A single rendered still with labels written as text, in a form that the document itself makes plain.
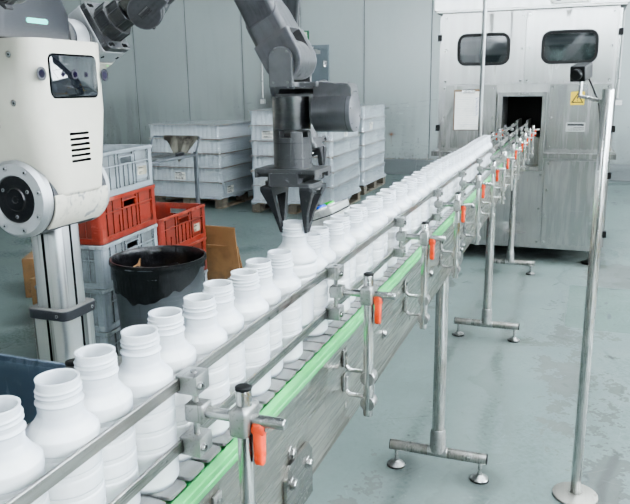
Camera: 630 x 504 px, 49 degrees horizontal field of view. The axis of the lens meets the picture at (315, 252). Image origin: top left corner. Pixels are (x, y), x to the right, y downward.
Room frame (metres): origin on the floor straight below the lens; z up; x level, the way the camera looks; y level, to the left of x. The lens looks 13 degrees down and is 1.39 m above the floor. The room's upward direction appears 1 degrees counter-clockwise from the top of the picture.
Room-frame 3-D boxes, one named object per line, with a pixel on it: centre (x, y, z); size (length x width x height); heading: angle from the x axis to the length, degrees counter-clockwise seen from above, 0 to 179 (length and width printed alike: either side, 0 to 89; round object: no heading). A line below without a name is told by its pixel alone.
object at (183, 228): (4.29, 1.00, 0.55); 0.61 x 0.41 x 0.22; 162
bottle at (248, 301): (0.87, 0.09, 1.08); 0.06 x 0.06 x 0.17
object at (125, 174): (3.60, 1.16, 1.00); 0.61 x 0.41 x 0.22; 167
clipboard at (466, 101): (5.62, -1.24, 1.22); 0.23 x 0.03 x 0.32; 70
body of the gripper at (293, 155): (1.03, 0.03, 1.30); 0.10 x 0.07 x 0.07; 70
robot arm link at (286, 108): (1.03, 0.03, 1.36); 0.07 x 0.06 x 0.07; 70
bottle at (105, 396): (0.59, 0.20, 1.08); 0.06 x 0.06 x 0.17
